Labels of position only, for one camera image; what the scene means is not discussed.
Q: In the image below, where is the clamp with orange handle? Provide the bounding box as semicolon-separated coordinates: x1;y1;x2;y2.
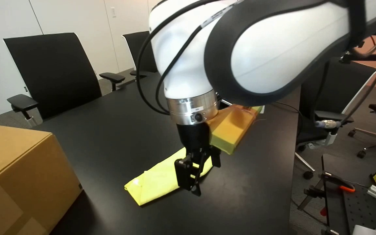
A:
320;172;356;193

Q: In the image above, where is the cardboard box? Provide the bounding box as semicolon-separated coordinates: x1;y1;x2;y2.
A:
0;122;84;235

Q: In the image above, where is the yellow cloth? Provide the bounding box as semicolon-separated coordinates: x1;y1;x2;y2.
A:
124;147;214;206

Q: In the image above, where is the black cable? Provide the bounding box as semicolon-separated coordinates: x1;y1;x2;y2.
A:
272;102;303;123

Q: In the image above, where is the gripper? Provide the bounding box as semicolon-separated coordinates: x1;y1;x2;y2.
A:
174;122;222;197

